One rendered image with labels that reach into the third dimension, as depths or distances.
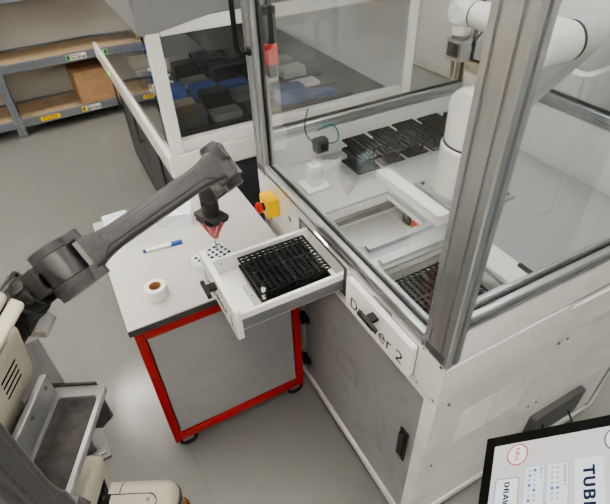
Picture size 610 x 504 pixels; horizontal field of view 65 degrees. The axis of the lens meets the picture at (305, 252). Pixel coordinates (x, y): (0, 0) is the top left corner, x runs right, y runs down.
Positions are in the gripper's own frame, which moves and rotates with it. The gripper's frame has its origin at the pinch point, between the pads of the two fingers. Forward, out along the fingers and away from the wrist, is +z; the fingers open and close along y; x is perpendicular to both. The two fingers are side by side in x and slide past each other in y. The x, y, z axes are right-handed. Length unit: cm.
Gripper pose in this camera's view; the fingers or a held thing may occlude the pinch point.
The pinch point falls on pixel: (214, 236)
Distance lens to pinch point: 162.6
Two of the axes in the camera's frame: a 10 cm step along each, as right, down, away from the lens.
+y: -7.8, -3.9, 4.9
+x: -6.3, 5.0, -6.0
